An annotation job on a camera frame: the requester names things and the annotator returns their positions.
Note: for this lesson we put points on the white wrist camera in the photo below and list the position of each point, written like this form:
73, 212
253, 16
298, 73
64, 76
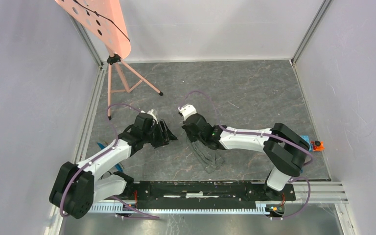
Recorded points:
187, 111
153, 115

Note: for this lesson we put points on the pink music stand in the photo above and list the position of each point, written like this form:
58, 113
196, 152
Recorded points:
105, 20

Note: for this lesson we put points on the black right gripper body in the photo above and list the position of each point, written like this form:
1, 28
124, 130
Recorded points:
192, 137

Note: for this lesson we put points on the grey cloth napkin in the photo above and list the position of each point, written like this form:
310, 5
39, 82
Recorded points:
210, 160

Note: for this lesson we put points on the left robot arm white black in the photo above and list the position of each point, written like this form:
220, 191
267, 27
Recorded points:
78, 186

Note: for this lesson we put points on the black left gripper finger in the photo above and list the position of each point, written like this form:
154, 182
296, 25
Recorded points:
163, 139
168, 135

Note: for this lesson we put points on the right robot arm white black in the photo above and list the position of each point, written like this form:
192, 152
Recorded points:
287, 151

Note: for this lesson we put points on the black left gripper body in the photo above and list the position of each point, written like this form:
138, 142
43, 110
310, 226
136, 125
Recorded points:
153, 136

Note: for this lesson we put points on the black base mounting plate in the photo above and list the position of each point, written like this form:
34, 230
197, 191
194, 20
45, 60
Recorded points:
204, 194

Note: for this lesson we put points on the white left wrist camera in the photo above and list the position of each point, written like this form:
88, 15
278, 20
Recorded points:
153, 115

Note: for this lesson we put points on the orange toy piece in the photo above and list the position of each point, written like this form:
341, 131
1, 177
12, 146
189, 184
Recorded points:
317, 146

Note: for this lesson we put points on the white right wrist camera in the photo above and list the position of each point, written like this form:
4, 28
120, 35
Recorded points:
187, 111

